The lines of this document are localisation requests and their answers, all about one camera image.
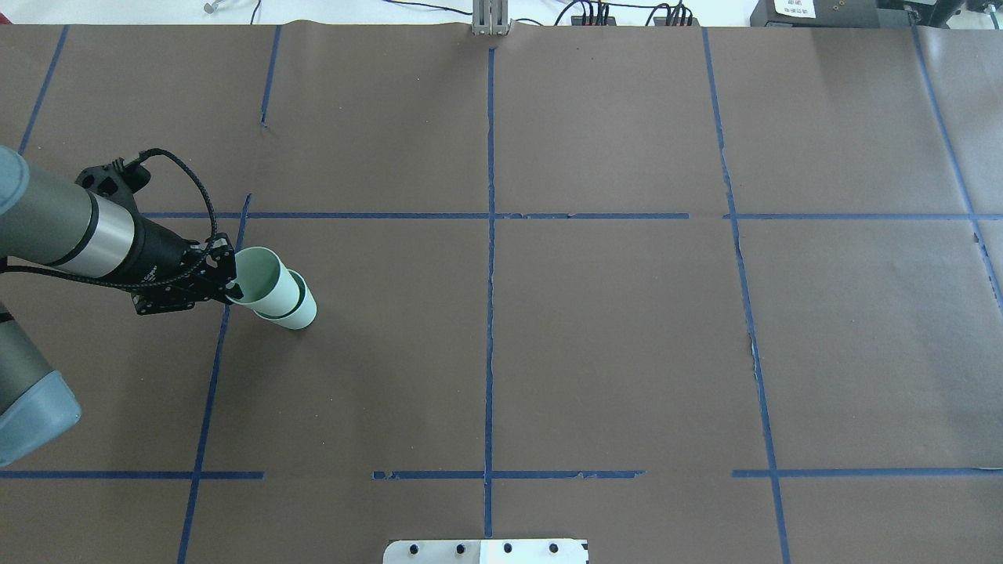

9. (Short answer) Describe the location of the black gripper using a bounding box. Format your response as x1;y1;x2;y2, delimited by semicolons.
125;220;244;315

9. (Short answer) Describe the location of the mint green cup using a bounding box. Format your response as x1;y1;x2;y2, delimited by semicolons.
270;270;317;330
233;247;301;319

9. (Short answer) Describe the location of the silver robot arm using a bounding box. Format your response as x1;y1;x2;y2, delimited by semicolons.
1;146;237;465

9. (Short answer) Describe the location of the standing mint green cup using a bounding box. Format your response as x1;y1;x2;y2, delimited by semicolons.
270;270;317;330

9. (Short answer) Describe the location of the brown paper table cover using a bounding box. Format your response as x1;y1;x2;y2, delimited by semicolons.
2;22;1001;563

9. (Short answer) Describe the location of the black desktop computer box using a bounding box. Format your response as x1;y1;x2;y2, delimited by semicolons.
749;1;917;29

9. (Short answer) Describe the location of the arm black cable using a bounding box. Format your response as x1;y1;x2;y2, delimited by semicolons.
0;149;220;292

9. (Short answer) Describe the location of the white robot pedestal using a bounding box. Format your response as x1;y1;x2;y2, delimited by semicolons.
382;538;590;563

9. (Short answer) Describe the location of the aluminium frame post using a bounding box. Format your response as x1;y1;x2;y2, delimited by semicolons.
472;0;512;36

